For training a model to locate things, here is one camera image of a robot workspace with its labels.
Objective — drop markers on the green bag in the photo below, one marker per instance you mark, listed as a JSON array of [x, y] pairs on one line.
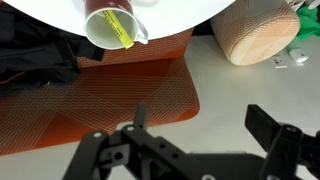
[[308, 21]]

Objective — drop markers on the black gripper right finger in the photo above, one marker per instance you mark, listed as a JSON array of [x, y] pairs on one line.
[[283, 143]]

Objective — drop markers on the yellow highlighter marker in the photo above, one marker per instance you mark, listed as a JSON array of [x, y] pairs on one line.
[[118, 29]]

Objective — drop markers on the white wall outlet plate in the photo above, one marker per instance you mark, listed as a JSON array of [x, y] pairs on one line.
[[279, 62]]

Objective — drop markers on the white power adapter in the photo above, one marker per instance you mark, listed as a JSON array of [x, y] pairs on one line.
[[299, 55]]

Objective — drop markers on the orange patterned sofa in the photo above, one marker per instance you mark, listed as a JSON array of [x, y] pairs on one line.
[[110, 96]]

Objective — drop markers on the black jacket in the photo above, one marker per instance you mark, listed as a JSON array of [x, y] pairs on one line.
[[36, 56]]

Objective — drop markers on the beige cylindrical pouf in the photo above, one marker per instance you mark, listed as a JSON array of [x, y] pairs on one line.
[[256, 30]]

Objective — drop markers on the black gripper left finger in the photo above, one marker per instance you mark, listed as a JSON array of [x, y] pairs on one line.
[[146, 150]]

